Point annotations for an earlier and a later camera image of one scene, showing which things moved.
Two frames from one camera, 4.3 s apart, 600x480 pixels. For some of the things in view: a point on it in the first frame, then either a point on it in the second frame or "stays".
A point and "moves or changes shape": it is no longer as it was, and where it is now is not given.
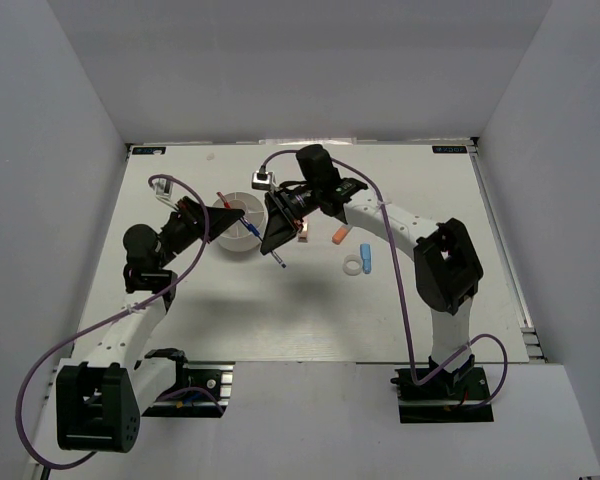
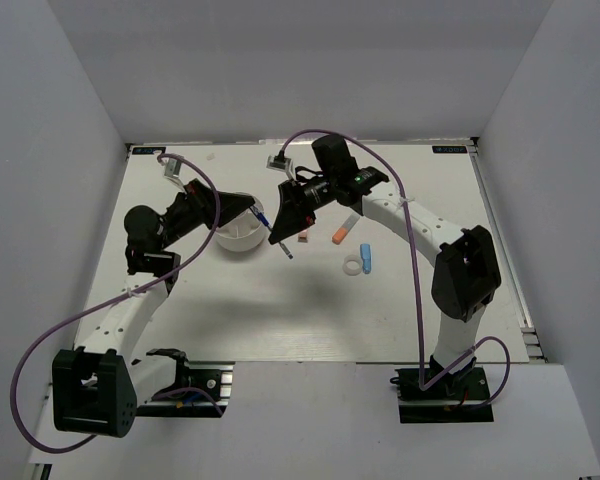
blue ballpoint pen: (280, 261) → (286, 251)
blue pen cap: (252, 228) moves or changes shape
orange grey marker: (341, 233) stays
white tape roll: (352, 257) stays
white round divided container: (238, 237) stays
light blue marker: (365, 255) stays
